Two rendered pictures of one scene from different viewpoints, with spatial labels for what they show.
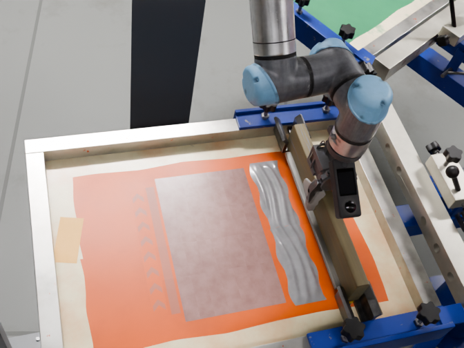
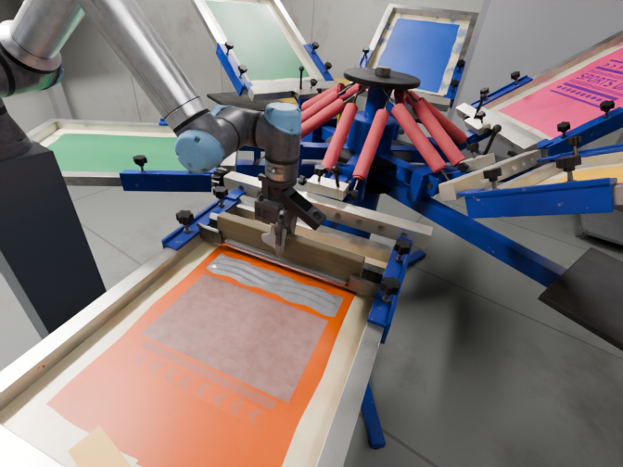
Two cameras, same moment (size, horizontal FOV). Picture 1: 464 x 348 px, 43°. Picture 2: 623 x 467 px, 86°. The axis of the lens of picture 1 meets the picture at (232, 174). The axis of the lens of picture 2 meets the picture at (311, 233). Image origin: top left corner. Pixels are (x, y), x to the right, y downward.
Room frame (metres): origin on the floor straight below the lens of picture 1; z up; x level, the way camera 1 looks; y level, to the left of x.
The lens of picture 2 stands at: (0.21, 0.23, 1.56)
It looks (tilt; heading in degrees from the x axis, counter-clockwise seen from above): 35 degrees down; 316
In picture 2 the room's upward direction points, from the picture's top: 6 degrees clockwise
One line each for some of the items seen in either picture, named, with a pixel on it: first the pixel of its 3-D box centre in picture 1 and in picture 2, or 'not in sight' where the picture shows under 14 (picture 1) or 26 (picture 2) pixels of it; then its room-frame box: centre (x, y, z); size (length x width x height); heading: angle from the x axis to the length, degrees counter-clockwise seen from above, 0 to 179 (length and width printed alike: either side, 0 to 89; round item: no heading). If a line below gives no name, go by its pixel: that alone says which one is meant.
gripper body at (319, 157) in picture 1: (336, 159); (277, 198); (0.76, -0.19, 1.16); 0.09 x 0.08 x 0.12; 26
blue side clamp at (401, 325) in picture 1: (377, 335); (389, 286); (0.50, -0.36, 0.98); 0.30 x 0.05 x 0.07; 116
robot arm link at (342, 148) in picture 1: (349, 137); (281, 168); (0.75, -0.19, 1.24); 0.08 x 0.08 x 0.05
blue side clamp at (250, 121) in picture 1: (293, 120); (206, 225); (1.00, -0.11, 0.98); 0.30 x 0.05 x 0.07; 116
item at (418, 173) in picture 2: not in sight; (367, 152); (1.11, -0.97, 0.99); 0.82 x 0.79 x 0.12; 116
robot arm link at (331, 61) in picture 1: (329, 72); (235, 128); (0.83, -0.13, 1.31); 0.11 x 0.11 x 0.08; 33
